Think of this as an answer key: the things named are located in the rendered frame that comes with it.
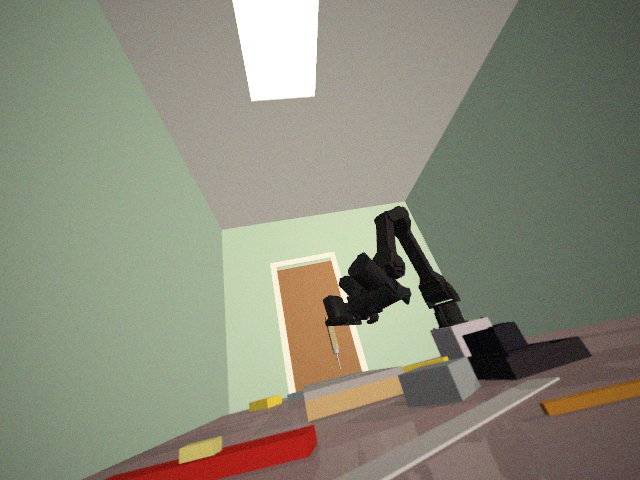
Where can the white flat strip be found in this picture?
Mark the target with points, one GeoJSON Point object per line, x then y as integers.
{"type": "Point", "coordinates": [400, 459]}

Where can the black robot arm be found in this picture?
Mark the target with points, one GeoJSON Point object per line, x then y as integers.
{"type": "Point", "coordinates": [378, 275]}

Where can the yellow block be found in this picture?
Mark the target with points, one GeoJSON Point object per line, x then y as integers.
{"type": "Point", "coordinates": [265, 403]}
{"type": "Point", "coordinates": [415, 366]}

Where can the orange long flat bar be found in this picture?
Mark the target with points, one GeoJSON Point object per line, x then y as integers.
{"type": "Point", "coordinates": [591, 398]}

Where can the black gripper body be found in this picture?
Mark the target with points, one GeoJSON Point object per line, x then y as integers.
{"type": "Point", "coordinates": [362, 307]}

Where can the red flat bar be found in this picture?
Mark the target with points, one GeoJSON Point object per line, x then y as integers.
{"type": "Point", "coordinates": [207, 460]}

